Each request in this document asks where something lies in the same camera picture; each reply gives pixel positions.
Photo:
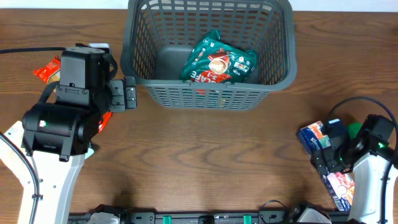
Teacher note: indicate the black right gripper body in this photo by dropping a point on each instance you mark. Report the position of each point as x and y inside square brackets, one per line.
[325, 156]

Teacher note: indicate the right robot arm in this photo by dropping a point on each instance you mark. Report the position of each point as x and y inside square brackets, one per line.
[370, 159]

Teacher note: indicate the green lid spice jar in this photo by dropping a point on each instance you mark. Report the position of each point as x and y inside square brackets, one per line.
[353, 129]

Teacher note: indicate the teal small tissue packet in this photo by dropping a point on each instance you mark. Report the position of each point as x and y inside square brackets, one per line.
[89, 153]

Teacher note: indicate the red spaghetti packet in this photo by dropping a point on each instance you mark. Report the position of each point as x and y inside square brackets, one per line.
[51, 72]

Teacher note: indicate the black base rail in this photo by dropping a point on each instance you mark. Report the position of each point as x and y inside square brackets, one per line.
[109, 214]

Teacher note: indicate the blue Kleenex tissue pack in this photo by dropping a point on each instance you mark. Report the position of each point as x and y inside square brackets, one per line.
[318, 147]

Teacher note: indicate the grey plastic basket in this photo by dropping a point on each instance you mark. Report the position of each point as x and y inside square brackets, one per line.
[161, 34]

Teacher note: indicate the green Nescafe coffee bag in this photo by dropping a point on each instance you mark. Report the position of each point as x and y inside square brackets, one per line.
[213, 61]

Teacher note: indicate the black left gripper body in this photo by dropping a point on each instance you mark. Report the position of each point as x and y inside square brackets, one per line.
[123, 94]

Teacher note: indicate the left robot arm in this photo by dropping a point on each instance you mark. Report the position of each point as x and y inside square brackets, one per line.
[47, 148]

